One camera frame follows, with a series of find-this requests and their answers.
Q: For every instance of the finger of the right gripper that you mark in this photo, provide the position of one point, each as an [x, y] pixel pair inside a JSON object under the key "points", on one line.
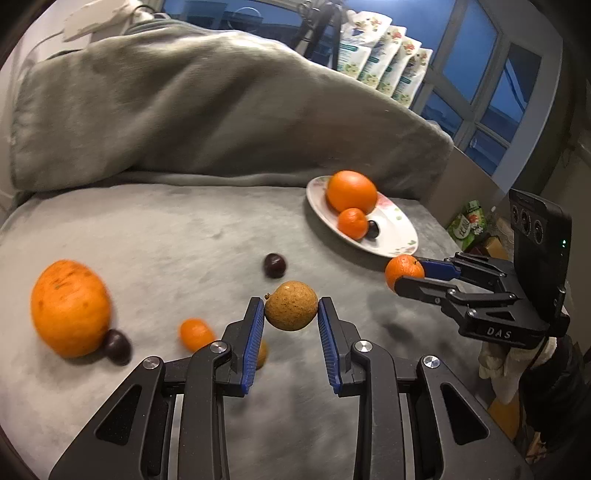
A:
{"points": [[425, 288], [470, 268]]}

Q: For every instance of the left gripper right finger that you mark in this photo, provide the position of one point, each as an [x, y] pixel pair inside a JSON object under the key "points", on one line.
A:
{"points": [[414, 416]]}

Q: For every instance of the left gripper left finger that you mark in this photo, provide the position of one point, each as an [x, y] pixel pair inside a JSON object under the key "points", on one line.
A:
{"points": [[129, 435]]}

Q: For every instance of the mandarin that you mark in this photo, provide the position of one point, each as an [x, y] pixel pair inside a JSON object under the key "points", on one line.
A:
{"points": [[403, 265], [353, 223]]}

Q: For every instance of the dark cherry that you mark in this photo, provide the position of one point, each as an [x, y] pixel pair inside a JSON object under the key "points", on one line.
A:
{"points": [[373, 231], [117, 348], [274, 265]]}

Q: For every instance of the small kumquat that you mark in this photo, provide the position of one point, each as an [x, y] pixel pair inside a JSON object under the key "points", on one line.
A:
{"points": [[194, 334]]}

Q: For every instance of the smooth large orange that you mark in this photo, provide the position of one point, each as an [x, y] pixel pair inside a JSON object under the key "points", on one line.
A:
{"points": [[350, 189]]}

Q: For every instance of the speckled large orange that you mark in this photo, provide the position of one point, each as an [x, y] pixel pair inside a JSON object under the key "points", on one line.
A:
{"points": [[70, 309]]}

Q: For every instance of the brown longan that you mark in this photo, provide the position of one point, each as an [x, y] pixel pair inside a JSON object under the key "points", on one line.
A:
{"points": [[262, 356], [292, 306]]}

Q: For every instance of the white glove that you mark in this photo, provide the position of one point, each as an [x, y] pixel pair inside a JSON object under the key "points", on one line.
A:
{"points": [[505, 367]]}

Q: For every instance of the green snack bag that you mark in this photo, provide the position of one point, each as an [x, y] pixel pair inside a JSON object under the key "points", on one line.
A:
{"points": [[469, 225]]}

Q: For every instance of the white floral plate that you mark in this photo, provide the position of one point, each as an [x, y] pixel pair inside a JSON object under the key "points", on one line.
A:
{"points": [[397, 234]]}

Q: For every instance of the grey seat cushion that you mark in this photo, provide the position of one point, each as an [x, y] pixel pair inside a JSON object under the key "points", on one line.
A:
{"points": [[169, 253]]}

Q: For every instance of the black tripod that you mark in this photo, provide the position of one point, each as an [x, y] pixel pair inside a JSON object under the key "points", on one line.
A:
{"points": [[316, 17]]}

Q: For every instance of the grey blanket covered backrest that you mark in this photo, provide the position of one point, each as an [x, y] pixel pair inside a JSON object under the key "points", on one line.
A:
{"points": [[168, 102]]}

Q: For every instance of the white power adapter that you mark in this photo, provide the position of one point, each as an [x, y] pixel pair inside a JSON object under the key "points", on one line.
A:
{"points": [[100, 15]]}

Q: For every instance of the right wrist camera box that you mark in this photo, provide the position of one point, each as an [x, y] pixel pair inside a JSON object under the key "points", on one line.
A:
{"points": [[542, 240]]}

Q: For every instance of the window frame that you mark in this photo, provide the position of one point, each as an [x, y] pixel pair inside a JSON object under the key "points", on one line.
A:
{"points": [[492, 78]]}

